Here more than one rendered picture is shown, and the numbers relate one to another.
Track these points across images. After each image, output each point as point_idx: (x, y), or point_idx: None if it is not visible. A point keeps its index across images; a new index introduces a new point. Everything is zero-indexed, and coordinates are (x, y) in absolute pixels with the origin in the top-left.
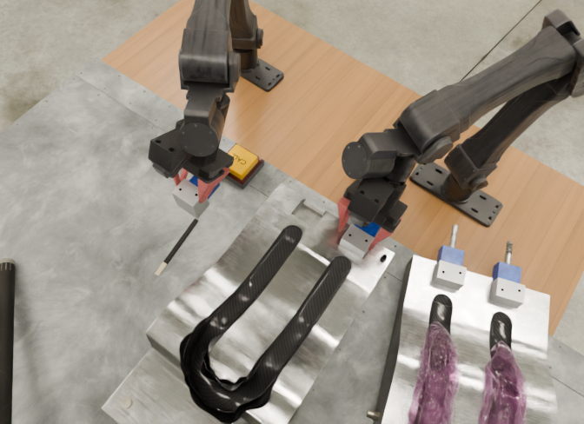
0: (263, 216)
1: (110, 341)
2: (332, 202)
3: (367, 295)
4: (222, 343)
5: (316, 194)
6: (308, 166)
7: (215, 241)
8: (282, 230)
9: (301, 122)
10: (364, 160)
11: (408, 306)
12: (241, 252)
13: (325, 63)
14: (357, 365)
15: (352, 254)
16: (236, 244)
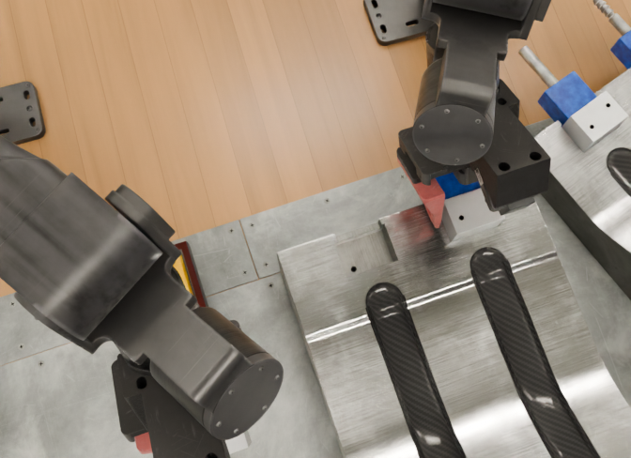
0: (321, 326)
1: None
2: (337, 189)
3: (560, 264)
4: None
5: (305, 201)
6: (245, 175)
7: (273, 423)
8: (368, 312)
9: (152, 127)
10: (479, 122)
11: (597, 214)
12: (357, 405)
13: None
14: (611, 344)
15: (481, 235)
16: (338, 404)
